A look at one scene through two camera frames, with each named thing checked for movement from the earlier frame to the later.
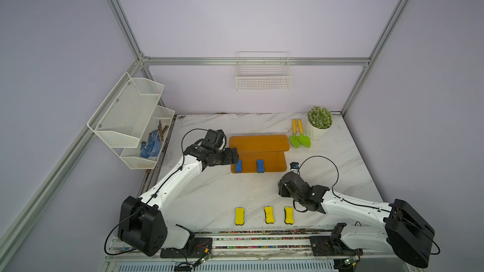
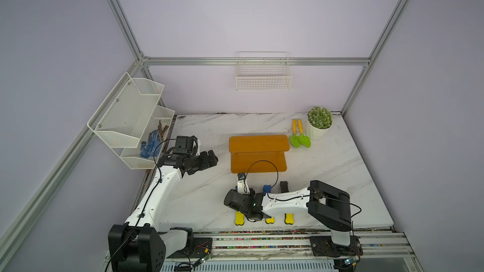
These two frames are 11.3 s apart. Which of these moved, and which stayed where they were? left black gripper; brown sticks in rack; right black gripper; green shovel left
Moved: left black gripper; right black gripper
Stayed: brown sticks in rack; green shovel left
